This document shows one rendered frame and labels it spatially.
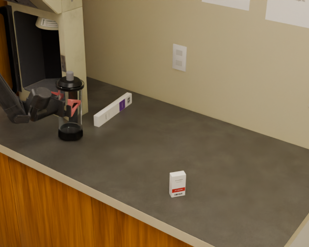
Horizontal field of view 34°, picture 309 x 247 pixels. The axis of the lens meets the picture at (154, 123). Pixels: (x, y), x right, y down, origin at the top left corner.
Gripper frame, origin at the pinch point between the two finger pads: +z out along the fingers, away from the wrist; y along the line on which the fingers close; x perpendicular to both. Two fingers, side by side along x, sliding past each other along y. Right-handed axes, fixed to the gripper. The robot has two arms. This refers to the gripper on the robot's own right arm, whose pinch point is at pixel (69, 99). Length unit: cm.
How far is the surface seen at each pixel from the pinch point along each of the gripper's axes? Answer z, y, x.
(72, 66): 11.5, 9.4, -8.0
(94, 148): -0.9, -13.8, 16.4
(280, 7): 47, -59, -41
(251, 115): 51, -54, 6
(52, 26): 10.0, 19.1, -22.5
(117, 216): -17, -39, 27
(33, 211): -15, 6, 48
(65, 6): 8.1, 10.2, -32.7
